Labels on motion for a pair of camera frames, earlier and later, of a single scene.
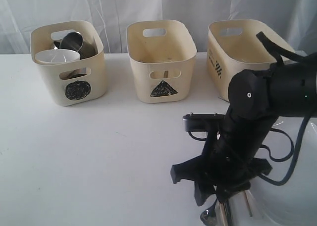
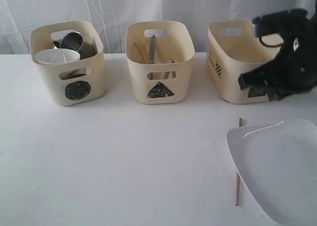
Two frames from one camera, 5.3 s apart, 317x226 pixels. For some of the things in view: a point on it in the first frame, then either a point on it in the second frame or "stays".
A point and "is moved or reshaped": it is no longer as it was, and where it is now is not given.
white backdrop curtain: x=291 y=12 stays
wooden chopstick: x=250 y=200 is moved or reshaped
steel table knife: x=221 y=215 → x=152 y=52
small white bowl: x=57 y=55 stays
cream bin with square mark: x=233 y=45 stays
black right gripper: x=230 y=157 → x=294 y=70
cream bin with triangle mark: x=164 y=56 stays
